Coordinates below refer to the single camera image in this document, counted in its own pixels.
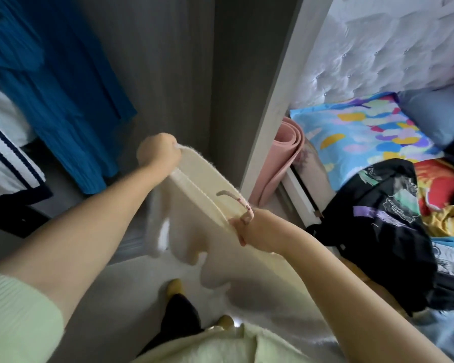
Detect person's right hand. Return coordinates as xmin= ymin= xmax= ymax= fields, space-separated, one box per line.
xmin=229 ymin=208 xmax=290 ymax=254

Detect cream knit garment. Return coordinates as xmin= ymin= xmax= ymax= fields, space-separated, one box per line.
xmin=146 ymin=144 xmax=318 ymax=299

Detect colourful patterned pillow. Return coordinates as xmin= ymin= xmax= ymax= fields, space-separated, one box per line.
xmin=290 ymin=92 xmax=445 ymax=192

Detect blue pleated hanging garment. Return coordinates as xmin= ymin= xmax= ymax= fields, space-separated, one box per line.
xmin=0 ymin=0 xmax=138 ymax=195

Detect person's light green top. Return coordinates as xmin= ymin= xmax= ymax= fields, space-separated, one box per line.
xmin=0 ymin=273 xmax=311 ymax=363

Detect white tufted headboard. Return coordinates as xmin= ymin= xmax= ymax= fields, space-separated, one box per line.
xmin=289 ymin=0 xmax=454 ymax=110

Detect person's left hand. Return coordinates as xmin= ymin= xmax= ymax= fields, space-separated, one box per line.
xmin=136 ymin=132 xmax=182 ymax=179

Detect yellow garment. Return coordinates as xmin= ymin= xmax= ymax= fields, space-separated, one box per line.
xmin=422 ymin=205 xmax=454 ymax=241

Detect person's black trousers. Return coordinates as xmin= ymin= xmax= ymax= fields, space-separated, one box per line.
xmin=138 ymin=293 xmax=213 ymax=356

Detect white garment with navy stripes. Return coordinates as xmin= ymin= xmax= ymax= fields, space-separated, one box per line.
xmin=0 ymin=83 xmax=54 ymax=205

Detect light blue printed garment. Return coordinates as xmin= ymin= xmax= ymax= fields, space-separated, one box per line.
xmin=431 ymin=238 xmax=454 ymax=277

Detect pink rolled yoga mat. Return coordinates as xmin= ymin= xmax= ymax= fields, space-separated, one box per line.
xmin=248 ymin=117 xmax=306 ymax=207

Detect person's right forearm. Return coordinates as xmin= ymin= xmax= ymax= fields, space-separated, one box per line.
xmin=277 ymin=220 xmax=454 ymax=363

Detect light blue denim garment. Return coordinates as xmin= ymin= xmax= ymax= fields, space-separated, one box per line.
xmin=410 ymin=309 xmax=454 ymax=363

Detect grey wooden wardrobe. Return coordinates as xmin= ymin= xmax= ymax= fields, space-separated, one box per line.
xmin=0 ymin=0 xmax=336 ymax=261

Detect blue-grey pillow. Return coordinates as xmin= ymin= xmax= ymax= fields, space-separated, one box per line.
xmin=397 ymin=84 xmax=454 ymax=150

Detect white bed frame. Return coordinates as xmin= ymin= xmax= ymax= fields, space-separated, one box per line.
xmin=281 ymin=166 xmax=323 ymax=228

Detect pink clothes hanger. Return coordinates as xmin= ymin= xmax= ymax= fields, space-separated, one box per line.
xmin=216 ymin=190 xmax=255 ymax=224

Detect black printed t-shirt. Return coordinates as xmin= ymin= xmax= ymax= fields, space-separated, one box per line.
xmin=306 ymin=159 xmax=439 ymax=316

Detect person's left forearm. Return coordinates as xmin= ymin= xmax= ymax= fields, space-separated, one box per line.
xmin=0 ymin=162 xmax=175 ymax=325

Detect red colourful garment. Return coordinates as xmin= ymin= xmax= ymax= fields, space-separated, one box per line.
xmin=414 ymin=159 xmax=454 ymax=217

